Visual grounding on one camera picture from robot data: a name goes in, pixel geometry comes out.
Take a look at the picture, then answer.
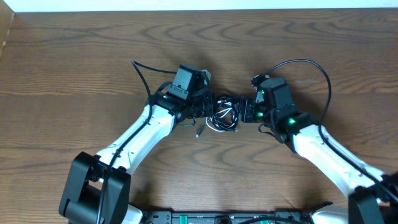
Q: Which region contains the black USB cable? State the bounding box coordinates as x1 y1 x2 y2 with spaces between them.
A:
211 93 241 133

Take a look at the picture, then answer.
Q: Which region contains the white USB cable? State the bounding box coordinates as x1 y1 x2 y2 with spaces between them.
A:
205 99 234 133

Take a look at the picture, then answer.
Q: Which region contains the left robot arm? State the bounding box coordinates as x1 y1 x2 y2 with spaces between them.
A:
58 64 212 223

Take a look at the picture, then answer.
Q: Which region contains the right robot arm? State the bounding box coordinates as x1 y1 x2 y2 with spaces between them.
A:
239 76 397 223

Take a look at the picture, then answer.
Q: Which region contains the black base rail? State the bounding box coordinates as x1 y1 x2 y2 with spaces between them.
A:
139 208 314 224

